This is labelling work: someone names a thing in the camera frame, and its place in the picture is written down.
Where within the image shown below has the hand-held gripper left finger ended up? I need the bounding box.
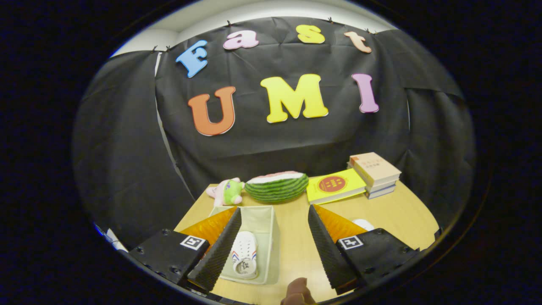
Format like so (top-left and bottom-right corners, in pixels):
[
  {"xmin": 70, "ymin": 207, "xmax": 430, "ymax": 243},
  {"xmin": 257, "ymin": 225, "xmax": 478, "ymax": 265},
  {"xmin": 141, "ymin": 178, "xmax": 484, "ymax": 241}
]
[{"xmin": 129, "ymin": 207, "xmax": 242, "ymax": 293}]

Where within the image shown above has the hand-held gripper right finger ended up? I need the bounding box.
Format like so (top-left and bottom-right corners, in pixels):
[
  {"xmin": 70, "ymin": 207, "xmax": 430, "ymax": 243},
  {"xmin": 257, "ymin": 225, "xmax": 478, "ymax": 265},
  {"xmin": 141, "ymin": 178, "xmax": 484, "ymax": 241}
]
[{"xmin": 308, "ymin": 204, "xmax": 420, "ymax": 296}]

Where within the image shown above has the pale green fabric storage box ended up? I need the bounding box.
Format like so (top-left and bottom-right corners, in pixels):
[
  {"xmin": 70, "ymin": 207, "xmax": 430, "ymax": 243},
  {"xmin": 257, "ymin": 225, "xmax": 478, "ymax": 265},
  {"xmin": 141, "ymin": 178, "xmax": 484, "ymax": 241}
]
[{"xmin": 210, "ymin": 205, "xmax": 281, "ymax": 285}]

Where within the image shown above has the pink and green plush toy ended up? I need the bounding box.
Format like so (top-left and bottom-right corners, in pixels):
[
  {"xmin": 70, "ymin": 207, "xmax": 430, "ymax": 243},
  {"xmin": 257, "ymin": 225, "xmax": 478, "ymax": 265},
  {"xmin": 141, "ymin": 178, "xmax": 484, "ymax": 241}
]
[{"xmin": 206, "ymin": 177, "xmax": 245, "ymax": 207}]

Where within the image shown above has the yellow book with red circle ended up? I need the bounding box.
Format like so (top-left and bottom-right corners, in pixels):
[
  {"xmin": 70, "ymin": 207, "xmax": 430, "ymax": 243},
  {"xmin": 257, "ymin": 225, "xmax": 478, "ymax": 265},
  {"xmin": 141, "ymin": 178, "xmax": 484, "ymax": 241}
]
[{"xmin": 306, "ymin": 168, "xmax": 367, "ymax": 205}]

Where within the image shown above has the white thin book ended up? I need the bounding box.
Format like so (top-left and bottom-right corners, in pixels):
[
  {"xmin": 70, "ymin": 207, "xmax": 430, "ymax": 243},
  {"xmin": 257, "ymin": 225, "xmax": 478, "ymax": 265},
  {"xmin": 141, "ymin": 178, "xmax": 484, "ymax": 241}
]
[
  {"xmin": 367, "ymin": 186, "xmax": 397, "ymax": 200},
  {"xmin": 365, "ymin": 180, "xmax": 398, "ymax": 193}
]

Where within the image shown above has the watermelon slice plush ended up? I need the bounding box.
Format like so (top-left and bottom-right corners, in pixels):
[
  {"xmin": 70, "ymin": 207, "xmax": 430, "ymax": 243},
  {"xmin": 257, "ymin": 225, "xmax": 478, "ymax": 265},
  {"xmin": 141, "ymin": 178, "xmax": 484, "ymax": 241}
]
[{"xmin": 244, "ymin": 171, "xmax": 310, "ymax": 203}]

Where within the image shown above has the beige orange book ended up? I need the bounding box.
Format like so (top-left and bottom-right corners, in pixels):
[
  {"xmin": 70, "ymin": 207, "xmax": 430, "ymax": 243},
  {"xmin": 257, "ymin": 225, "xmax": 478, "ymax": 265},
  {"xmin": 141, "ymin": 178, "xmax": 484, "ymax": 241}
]
[{"xmin": 349, "ymin": 152, "xmax": 402, "ymax": 186}]

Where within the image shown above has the black backdrop cloth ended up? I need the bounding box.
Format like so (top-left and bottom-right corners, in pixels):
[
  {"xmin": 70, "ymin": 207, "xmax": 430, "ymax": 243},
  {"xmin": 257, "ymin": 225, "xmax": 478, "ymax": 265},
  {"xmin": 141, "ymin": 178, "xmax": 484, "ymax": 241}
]
[{"xmin": 72, "ymin": 17, "xmax": 475, "ymax": 250}]

